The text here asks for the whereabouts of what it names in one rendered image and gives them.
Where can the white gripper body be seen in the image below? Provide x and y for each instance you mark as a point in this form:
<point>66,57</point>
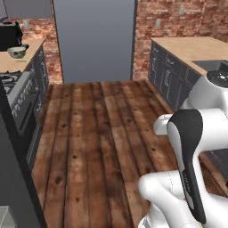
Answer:
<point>161,124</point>

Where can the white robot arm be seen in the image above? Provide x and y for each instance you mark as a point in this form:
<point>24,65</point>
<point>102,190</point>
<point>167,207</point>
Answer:
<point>184,205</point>

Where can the grey fridge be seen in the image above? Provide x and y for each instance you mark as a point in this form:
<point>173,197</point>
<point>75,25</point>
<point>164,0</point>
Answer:
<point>95,38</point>

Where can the dark grey cupboard front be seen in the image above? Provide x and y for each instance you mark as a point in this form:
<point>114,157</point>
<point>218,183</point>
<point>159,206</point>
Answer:
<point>218,161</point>

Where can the grey sink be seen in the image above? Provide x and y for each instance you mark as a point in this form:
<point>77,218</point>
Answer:
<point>209,64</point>

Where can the dark grey base cupboards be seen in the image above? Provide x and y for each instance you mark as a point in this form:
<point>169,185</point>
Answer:
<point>40,71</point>

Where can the grey oven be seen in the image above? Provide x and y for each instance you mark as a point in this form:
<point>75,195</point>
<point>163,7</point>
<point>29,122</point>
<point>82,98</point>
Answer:
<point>24,104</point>

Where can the dark grey tall panel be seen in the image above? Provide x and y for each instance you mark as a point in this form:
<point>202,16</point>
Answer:
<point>16,178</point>

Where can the black gas hob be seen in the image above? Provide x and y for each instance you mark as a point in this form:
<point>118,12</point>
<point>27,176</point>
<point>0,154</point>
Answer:
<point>8,79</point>

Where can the pale grey box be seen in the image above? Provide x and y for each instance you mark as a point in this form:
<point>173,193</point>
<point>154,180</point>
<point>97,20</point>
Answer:
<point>6,218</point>

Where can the grey wall socket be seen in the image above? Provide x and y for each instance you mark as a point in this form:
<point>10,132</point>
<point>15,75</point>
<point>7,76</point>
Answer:
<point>26,24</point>
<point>158,22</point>
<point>181,10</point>

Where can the grey wall cupboard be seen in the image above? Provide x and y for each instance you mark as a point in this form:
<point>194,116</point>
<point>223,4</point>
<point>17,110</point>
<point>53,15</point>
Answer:
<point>26,8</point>

